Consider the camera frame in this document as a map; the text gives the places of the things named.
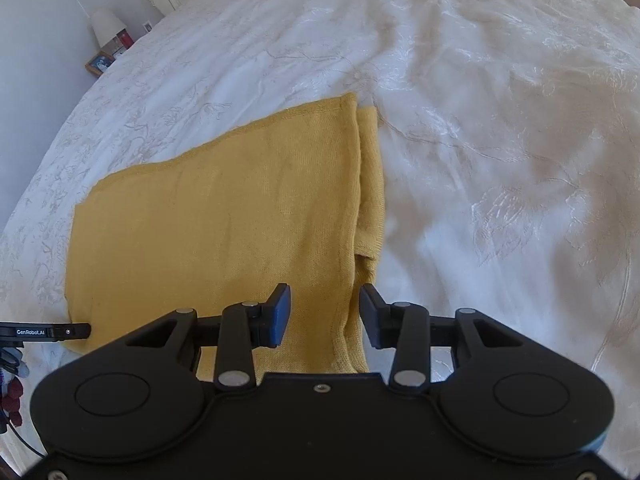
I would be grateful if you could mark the left hand red glove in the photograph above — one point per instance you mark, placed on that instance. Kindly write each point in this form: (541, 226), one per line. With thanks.
(13, 370)

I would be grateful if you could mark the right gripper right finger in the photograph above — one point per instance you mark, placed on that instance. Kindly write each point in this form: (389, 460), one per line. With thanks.
(404, 327)

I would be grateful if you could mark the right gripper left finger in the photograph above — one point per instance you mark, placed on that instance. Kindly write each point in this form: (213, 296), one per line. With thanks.
(245, 327)

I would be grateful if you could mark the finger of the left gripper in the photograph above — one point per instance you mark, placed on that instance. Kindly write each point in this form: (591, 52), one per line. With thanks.
(10, 331)

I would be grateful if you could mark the wooden photo frame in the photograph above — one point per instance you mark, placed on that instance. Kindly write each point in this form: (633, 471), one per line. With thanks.
(99, 63)

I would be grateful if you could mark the yellow knit sweater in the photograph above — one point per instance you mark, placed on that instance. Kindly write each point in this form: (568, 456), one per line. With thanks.
(294, 198)

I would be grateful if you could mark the red box on nightstand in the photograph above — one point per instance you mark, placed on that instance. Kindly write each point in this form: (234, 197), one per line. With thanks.
(126, 40)

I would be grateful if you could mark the white floral bedspread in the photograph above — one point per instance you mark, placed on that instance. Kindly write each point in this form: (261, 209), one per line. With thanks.
(509, 134)

